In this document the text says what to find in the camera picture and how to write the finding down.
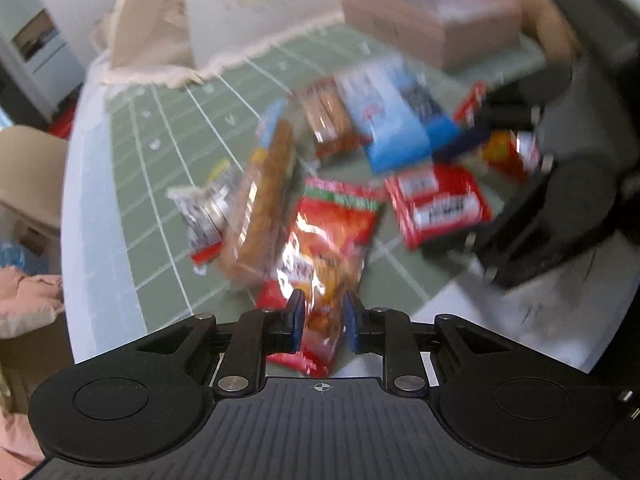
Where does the white cabinet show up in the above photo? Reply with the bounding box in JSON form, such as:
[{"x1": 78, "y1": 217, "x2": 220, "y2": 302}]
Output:
[{"x1": 0, "y1": 0, "x2": 86, "y2": 121}]

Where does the white cartoon food cover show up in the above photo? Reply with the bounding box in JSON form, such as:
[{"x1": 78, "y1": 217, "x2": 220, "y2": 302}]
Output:
[{"x1": 92, "y1": 0, "x2": 381, "y2": 86}]

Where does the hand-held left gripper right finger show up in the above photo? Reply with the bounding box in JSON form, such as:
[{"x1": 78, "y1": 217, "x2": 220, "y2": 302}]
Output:
[{"x1": 342, "y1": 291, "x2": 507, "y2": 399}]

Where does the silver red snack packet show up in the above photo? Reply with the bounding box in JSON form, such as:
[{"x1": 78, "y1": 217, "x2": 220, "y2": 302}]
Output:
[{"x1": 167, "y1": 160, "x2": 246, "y2": 266}]

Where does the pink cloth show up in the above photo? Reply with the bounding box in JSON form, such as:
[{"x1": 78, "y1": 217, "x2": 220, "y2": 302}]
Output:
[{"x1": 0, "y1": 265, "x2": 66, "y2": 338}]

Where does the dark blue snack packet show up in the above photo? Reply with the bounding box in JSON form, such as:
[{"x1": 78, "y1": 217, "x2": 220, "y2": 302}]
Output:
[{"x1": 400, "y1": 72, "x2": 461, "y2": 148}]

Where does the small red snack packet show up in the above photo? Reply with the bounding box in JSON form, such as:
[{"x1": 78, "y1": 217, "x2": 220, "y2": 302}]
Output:
[{"x1": 452, "y1": 82, "x2": 488, "y2": 128}]

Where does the round pastry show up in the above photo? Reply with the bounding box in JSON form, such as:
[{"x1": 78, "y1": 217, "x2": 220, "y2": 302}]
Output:
[{"x1": 482, "y1": 130, "x2": 543, "y2": 181}]

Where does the brown wafer packet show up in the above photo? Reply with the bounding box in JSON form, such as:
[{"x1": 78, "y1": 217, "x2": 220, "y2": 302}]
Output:
[{"x1": 295, "y1": 77, "x2": 373, "y2": 161}]

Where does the light blue snack packet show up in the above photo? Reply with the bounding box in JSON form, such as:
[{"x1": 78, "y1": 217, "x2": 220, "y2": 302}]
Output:
[{"x1": 337, "y1": 57, "x2": 433, "y2": 173}]

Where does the brown plush toy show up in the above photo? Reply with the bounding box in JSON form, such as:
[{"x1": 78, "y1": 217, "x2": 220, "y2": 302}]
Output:
[{"x1": 520, "y1": 0, "x2": 583, "y2": 61}]

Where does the green grid table mat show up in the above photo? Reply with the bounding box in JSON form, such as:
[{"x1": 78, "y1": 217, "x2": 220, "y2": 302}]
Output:
[{"x1": 102, "y1": 15, "x2": 551, "y2": 321}]

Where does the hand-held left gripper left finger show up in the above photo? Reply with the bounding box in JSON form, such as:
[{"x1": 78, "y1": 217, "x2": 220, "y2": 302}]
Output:
[{"x1": 132, "y1": 289, "x2": 307, "y2": 400}]

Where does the long bread packet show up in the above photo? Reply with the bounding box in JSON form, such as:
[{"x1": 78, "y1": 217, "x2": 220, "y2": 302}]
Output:
[{"x1": 220, "y1": 100, "x2": 308, "y2": 288}]

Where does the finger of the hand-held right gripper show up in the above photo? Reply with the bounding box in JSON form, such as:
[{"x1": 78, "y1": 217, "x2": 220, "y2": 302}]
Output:
[{"x1": 432, "y1": 100, "x2": 543, "y2": 163}]

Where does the red chip bag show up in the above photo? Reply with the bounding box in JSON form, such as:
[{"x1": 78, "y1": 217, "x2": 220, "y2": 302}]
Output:
[{"x1": 257, "y1": 177, "x2": 386, "y2": 378}]

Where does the pink cardboard box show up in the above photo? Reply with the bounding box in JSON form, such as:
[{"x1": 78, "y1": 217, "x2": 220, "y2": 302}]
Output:
[{"x1": 340, "y1": 0, "x2": 523, "y2": 73}]

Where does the red white label candy packet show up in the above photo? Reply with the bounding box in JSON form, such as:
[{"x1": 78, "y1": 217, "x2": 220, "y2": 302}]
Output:
[{"x1": 385, "y1": 162, "x2": 493, "y2": 251}]

